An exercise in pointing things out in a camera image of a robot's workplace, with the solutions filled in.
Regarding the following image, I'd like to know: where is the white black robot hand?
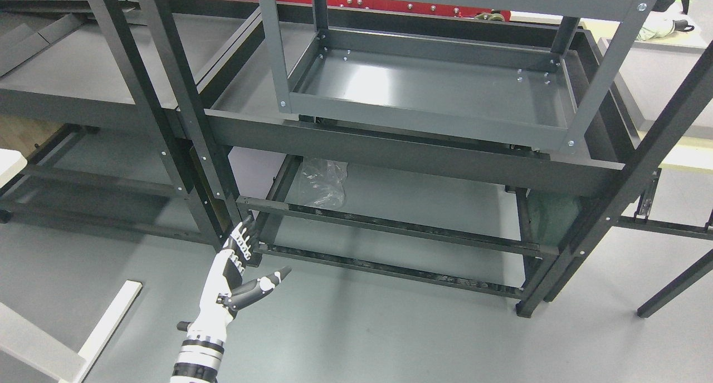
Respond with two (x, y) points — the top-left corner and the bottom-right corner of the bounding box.
(177, 215), (292, 350)

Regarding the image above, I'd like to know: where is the white robot forearm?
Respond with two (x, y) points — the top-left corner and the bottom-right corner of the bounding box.
(169, 338), (224, 382)

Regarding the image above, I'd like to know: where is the black metal shelf rack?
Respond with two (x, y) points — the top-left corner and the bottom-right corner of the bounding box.
(2, 0), (711, 317)

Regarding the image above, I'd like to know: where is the grey metal shelf unit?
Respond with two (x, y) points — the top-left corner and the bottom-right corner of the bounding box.
(259, 0), (656, 153)

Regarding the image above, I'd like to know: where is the clear plastic bag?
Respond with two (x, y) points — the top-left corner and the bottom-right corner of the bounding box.
(297, 158), (348, 210)

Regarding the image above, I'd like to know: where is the white rectangular table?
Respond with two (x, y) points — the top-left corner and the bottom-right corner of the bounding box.
(2, 213), (162, 382)

